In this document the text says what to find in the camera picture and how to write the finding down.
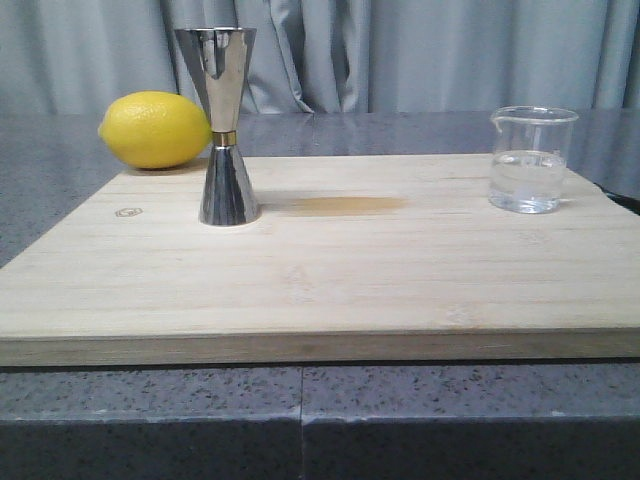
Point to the clear glass beaker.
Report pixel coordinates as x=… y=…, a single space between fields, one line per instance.
x=530 y=157

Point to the steel double jigger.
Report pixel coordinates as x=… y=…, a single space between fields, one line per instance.
x=218 y=60

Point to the yellow lemon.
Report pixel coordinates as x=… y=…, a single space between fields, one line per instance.
x=154 y=129

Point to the grey curtain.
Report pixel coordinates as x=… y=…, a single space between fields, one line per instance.
x=76 y=57

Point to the wooden cutting board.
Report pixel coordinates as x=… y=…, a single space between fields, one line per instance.
x=352 y=258

